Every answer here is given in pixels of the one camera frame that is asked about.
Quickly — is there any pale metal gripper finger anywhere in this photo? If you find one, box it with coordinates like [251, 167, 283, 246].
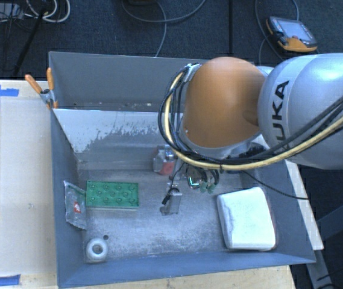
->
[159, 186, 183, 216]
[153, 144, 177, 176]

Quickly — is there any grey metal bin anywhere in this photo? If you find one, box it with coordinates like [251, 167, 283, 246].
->
[48, 51, 317, 289]

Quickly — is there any dark green flat block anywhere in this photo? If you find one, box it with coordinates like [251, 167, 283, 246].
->
[86, 180, 140, 210]

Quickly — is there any white foam block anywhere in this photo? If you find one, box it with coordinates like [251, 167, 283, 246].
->
[216, 186, 277, 252]

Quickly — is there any clear plastic packet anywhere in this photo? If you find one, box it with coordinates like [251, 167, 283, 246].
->
[63, 180, 88, 231]

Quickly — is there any pale flat board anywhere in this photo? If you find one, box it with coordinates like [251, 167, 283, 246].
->
[0, 96, 58, 279]

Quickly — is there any black cylinder on white bracket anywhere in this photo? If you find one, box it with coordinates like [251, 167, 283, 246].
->
[241, 143, 266, 162]

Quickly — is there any white ring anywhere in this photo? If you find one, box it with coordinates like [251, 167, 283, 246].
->
[85, 237, 110, 264]

